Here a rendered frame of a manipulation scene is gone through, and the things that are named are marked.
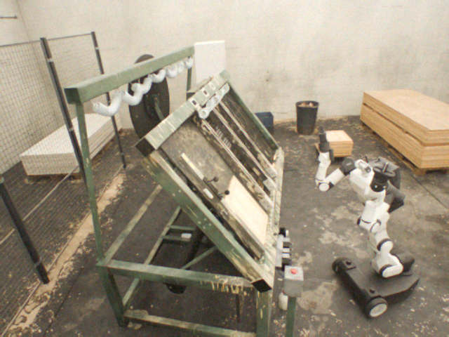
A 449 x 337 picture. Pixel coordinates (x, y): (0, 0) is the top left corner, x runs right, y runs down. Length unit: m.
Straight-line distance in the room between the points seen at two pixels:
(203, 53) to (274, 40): 2.06
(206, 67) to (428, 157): 4.07
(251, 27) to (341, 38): 2.06
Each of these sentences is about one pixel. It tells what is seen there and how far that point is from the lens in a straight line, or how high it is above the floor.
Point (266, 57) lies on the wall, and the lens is 7.38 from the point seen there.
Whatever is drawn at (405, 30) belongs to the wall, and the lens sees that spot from 8.25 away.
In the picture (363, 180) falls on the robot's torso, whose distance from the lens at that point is 2.42.
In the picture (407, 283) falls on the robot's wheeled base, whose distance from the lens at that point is 3.38.
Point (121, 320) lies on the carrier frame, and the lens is 3.11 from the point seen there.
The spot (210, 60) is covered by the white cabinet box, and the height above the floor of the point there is 1.75.
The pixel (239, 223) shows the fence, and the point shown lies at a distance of 2.14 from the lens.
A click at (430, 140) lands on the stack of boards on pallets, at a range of 5.40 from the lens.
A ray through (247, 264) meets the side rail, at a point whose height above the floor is 1.01.
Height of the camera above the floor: 2.48
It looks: 27 degrees down
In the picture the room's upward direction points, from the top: 5 degrees counter-clockwise
